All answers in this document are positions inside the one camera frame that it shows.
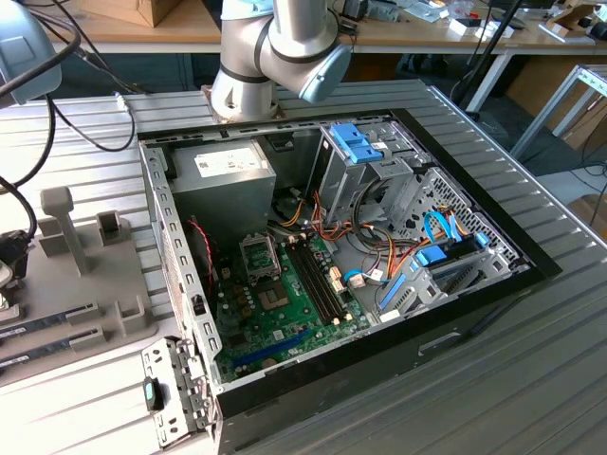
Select CPU socket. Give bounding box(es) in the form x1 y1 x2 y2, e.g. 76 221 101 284
238 231 283 282

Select grey metal optical drive cage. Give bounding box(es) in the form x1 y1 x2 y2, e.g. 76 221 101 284
306 123 428 225

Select black RAM slot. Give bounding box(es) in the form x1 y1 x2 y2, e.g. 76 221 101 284
300 243 343 322
287 245 333 326
306 241 349 319
294 244 339 324

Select grey power supply unit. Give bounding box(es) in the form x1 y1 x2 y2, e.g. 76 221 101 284
168 137 278 247

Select blue plastic drive latch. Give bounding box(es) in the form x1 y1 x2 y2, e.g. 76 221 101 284
327 122 388 165

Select green motherboard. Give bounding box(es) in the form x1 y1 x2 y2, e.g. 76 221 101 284
212 230 375 383

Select blue expansion slot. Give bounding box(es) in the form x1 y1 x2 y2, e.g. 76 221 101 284
230 329 314 368

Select hard disk in blue carrier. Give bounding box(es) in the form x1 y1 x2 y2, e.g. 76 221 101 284
408 230 492 281

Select grey metal disk bay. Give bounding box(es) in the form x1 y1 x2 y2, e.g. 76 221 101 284
377 255 532 326

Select perforated metal drive cage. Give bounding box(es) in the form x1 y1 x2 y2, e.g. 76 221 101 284
386 166 531 285

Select black open PC case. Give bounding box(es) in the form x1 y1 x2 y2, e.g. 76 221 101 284
136 107 563 455

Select grey parts rack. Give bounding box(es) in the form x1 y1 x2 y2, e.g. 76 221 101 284
0 185 160 386

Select small white box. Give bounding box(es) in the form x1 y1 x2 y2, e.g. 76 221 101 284
473 23 516 41
448 17 481 37

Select black slanted pole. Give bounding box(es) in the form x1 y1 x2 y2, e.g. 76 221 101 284
449 0 526 115

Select brown cardboard sheet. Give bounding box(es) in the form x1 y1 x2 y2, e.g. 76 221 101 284
505 59 607 153

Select dark RAM stick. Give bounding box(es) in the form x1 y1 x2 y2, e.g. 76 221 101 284
0 337 73 369
0 312 70 340

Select long wooden desk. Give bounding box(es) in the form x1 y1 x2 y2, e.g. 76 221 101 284
0 0 607 113

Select open brown cardboard box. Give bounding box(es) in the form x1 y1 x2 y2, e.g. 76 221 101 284
552 2 607 40

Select orange yellow power wires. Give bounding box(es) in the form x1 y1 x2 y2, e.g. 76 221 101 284
280 197 307 228

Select metal socket cover frame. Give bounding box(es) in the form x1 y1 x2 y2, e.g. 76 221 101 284
257 282 290 311

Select blue wire with white plug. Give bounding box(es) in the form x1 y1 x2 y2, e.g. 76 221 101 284
341 267 367 289

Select orange black wire bundle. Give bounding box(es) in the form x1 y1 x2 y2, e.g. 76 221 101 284
310 189 421 283

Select red black twisted wire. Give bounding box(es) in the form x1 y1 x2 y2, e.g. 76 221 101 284
187 215 220 285

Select blue plastic rail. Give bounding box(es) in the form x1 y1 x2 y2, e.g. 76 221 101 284
377 273 408 313

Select blue SATA wire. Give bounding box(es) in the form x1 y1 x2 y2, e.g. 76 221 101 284
422 210 451 248
443 211 465 244

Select metal expansion card bracket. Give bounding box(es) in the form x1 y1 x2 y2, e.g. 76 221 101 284
140 335 223 449

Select robot signal cable with clip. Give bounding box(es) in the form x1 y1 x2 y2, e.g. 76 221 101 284
46 92 138 154

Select black teal bracket latch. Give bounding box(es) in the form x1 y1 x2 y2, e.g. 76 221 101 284
142 376 165 411

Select aluminium profile frame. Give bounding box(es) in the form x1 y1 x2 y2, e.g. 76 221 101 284
509 64 607 162

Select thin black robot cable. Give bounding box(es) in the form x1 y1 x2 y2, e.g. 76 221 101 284
75 45 151 96

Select thick black camera cable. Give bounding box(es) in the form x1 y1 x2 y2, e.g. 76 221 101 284
0 7 83 241

